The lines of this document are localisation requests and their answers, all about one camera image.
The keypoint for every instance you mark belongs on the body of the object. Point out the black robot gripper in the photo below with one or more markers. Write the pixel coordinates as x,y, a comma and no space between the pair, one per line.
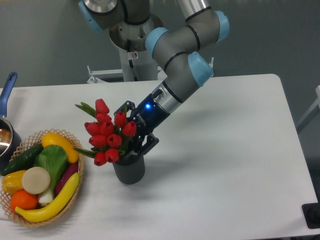
148,115

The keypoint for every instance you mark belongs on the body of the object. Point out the red tulip bouquet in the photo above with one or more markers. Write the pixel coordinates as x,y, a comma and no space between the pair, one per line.
109,136

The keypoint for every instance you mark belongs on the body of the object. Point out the dark grey ribbed vase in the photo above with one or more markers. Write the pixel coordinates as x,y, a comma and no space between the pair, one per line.
130,168

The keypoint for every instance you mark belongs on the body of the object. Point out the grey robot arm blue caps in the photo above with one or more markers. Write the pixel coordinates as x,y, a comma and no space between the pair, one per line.
169,97

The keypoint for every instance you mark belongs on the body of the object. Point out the purple sweet potato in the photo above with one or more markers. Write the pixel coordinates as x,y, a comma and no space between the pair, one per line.
70,170

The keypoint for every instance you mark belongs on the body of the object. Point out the yellow squash upper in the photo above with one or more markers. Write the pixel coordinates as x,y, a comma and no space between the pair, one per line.
52,138

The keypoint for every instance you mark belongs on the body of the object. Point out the green leafy bok choy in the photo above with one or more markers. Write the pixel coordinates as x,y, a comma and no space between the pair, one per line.
52,158

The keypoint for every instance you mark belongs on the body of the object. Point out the yellow banana squash lower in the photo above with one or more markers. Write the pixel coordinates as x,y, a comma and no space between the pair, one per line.
56,206

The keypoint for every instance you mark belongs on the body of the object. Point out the woven wicker basket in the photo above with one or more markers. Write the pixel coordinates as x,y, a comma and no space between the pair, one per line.
30,141

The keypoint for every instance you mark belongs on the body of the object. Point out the beige round mushroom cap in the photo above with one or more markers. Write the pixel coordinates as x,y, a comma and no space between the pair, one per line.
36,180

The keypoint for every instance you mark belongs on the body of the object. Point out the green cucumber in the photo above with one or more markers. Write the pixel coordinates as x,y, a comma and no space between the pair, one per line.
23,161

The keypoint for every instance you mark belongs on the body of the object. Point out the yellow bell pepper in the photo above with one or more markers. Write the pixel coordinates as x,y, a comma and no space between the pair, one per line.
12,182

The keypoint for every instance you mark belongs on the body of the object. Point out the orange fruit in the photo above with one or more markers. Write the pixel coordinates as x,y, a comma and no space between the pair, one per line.
23,200

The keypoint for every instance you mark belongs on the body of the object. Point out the black box at table edge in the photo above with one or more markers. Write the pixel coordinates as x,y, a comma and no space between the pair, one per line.
311,212

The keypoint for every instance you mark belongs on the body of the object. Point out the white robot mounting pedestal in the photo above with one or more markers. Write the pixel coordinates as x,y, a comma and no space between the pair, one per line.
144,45

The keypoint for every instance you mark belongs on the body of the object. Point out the blue handled saucepan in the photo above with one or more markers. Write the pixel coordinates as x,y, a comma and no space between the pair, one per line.
9,138

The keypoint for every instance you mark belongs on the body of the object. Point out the white frame at right edge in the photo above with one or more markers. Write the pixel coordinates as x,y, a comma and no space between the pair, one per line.
310,113

